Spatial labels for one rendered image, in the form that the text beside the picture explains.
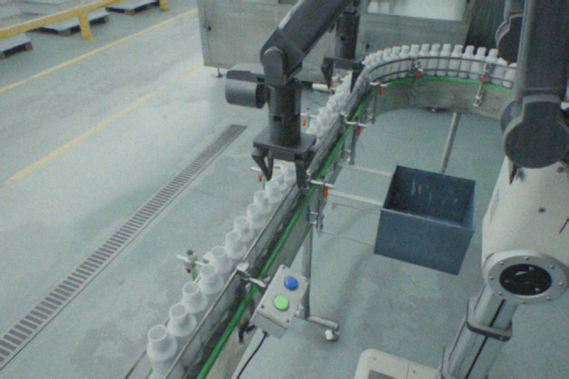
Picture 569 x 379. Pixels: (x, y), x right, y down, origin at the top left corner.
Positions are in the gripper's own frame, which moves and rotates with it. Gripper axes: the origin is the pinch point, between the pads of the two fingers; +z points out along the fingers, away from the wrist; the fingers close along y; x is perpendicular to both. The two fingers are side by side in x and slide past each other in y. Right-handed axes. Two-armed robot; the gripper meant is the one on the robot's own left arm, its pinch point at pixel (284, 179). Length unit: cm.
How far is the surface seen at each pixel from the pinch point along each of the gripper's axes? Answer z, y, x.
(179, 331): 26.8, -14.0, -22.1
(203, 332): 35.4, -13.5, -16.0
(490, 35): 107, 64, 540
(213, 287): 26.7, -13.4, -9.6
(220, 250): 24.5, -16.4, -0.8
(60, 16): 97, -500, 381
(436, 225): 47, 32, 56
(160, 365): 29.6, -14.6, -28.8
